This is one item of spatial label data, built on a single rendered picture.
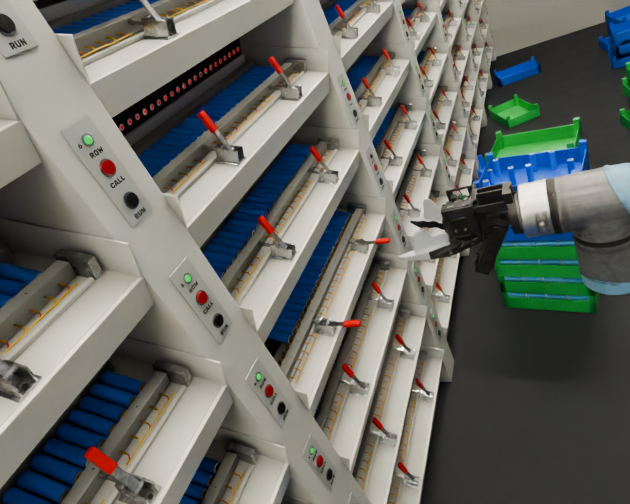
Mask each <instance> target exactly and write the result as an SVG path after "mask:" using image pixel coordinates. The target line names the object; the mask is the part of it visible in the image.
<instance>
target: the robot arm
mask: <svg viewBox="0 0 630 504"><path fill-rule="evenodd" d="M462 189H467V190H468V193H469V195H468V196H467V195H466V194H465V195H461V196H460V197H457V194H453V191H458V190H462ZM445 192H446V195H447V198H448V200H449V201H446V204H443V205H442V207H441V209H440V208H439V207H437V205H436V204H435V203H434V202H433V201H432V200H431V199H425V200H424V201H423V209H424V216H422V217H418V218H415V219H411V220H410V223H412V224H414V225H415V226H417V227H419V228H422V227H428V228H434V227H436V228H439V229H441V230H448V232H449V235H450V236H448V234H447V233H446V232H440V233H437V234H434V235H432V234H430V233H429V232H427V231H426V230H424V229H420V230H417V231H416V232H415V233H414V235H413V238H414V251H409V252H407V253H404V254H402V255H400V256H399V258H400V259H401V260H428V259H432V260H433V259H439V258H444V257H449V256H453V255H456V254H458V253H460V252H462V251H464V250H466V249H468V248H471V247H472V246H475V245H477V244H479V243H480V242H483V244H482V246H481V248H480V251H478V252H477V254H476V256H475V261H474V265H475V272H478V273H481V274H485V275H489V273H490V270H492V269H493V267H494V265H495V262H496V257H497V254H498V252H499V250H500V248H501V245H502V243H503V241H504V239H505V236H506V234H507V232H508V225H511V227H512V230H513V232H514V234H521V233H525V235H526V237H528V238H531V237H537V236H544V235H550V234H561V233H567V232H572V233H573V238H574V243H575V248H576V253H577V258H578V263H579V273H580V274H581V276H582V280H583V282H584V284H585V285H586V286H587V287H588V288H589V289H591V290H592V291H595V292H597V293H600V294H605V295H624V294H628V293H630V163H623V164H617V165H611V166H610V165H604V167H601V168H596V169H592V170H587V171H582V172H577V173H572V174H568V175H563V176H558V177H554V178H549V179H542V180H538V181H533V182H528V183H523V184H519V185H518V186H517V191H514V190H513V186H512V182H511V181H510V182H505V183H501V184H496V185H491V186H487V187H482V188H477V189H476V186H475V184H473V185H469V186H464V187H460V188H455V189H450V190H446V191H445ZM449 239H450V240H449Z"/></svg>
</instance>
